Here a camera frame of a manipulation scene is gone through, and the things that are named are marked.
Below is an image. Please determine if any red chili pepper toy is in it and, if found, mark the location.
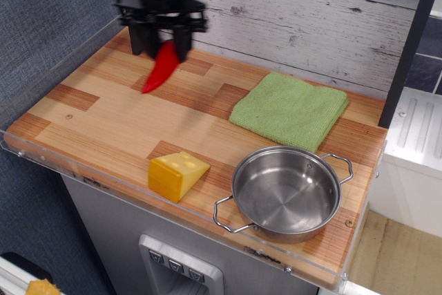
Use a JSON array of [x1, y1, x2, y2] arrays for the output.
[[142, 40, 180, 94]]

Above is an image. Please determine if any dark right upright post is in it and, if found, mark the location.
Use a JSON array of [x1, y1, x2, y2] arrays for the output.
[[378, 0, 435, 129]]

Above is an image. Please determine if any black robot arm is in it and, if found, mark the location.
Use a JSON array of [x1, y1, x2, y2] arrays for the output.
[[115, 0, 207, 63]]

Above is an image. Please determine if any yellow object at corner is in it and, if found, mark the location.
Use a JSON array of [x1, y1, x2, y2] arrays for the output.
[[25, 279, 61, 295]]

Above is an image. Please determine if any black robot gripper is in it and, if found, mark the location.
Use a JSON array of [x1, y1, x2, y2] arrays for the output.
[[115, 0, 207, 61]]

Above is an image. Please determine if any silver dispenser panel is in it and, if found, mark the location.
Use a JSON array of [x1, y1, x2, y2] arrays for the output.
[[139, 234, 224, 294]]

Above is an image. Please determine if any stainless steel pot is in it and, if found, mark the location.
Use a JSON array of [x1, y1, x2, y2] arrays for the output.
[[213, 146, 354, 243]]

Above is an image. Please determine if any dark upright post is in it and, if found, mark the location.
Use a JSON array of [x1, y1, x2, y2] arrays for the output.
[[378, 0, 435, 129], [128, 26, 148, 55]]

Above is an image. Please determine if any yellow cheese wedge toy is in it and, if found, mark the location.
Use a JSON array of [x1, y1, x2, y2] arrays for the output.
[[148, 151, 211, 203]]

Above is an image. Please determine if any green towel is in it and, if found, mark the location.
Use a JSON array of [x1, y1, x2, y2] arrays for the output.
[[229, 72, 349, 153]]

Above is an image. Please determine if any dark left upright post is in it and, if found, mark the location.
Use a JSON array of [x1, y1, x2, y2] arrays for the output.
[[128, 26, 148, 55]]

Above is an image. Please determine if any white toy sink unit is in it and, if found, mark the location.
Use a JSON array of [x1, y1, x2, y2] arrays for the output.
[[368, 88, 441, 236]]

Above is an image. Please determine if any grey toy fridge cabinet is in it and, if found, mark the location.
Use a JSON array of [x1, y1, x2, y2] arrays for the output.
[[62, 175, 318, 294]]

